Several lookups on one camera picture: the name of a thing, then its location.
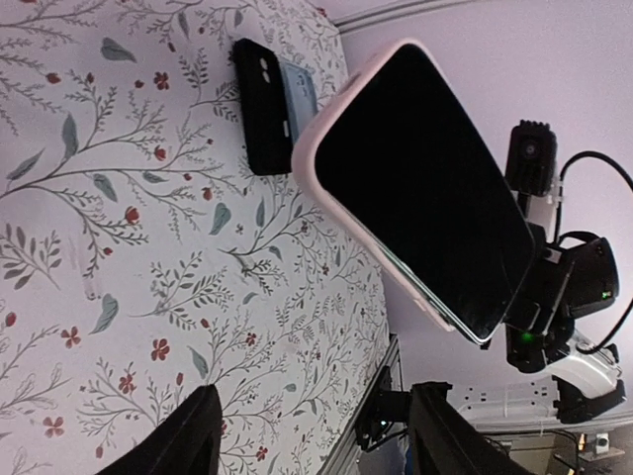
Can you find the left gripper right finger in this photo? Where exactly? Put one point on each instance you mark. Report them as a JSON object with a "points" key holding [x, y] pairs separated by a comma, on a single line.
{"points": [[443, 442]]}

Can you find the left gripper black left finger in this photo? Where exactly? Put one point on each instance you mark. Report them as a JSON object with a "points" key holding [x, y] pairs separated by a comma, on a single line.
{"points": [[187, 442]]}

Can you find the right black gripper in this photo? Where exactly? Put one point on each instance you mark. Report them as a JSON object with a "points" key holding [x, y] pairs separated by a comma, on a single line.
{"points": [[564, 285]]}

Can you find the black smartphone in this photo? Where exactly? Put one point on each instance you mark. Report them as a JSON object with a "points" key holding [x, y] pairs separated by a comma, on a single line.
{"points": [[394, 159]]}

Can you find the black phone case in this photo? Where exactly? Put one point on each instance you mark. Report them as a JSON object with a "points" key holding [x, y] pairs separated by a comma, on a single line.
{"points": [[263, 108]]}

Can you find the phone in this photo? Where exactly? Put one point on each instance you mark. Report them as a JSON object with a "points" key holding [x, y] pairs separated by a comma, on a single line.
{"points": [[300, 95]]}

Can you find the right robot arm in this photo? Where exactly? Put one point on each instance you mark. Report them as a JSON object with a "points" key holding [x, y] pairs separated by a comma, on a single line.
{"points": [[589, 379]]}

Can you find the floral patterned table mat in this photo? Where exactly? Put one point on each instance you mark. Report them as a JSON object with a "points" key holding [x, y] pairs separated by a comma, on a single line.
{"points": [[141, 258]]}

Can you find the right aluminium frame post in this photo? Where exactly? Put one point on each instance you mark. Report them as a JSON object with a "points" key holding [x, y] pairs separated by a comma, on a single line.
{"points": [[391, 12]]}

